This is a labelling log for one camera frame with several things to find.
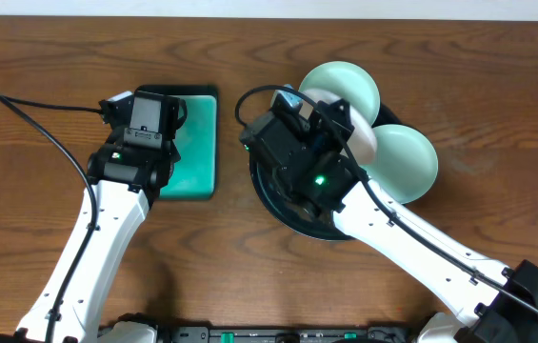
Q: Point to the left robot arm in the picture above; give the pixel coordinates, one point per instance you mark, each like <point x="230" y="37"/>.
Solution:
<point x="122" y="180"/>

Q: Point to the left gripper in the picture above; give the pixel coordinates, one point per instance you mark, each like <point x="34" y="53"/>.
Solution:
<point x="173" y="111"/>

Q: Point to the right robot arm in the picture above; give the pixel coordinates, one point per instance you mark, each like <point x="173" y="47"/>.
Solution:
<point x="486" y="300"/>

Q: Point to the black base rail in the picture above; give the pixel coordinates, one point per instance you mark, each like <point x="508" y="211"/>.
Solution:
<point x="198" y="334"/>

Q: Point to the round black tray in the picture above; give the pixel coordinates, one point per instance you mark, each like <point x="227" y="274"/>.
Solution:
<point x="297" y="185"/>

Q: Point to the rectangular dark green tray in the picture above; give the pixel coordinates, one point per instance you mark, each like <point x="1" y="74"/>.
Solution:
<point x="195" y="174"/>

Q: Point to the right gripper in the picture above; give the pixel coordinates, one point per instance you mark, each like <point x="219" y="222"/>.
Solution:
<point x="321" y="121"/>

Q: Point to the white plate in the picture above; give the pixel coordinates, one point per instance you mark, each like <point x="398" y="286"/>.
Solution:
<point x="362" y="142"/>

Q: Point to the mint green plate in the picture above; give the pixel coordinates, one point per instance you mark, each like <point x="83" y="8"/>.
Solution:
<point x="406" y="163"/>
<point x="347" y="81"/>

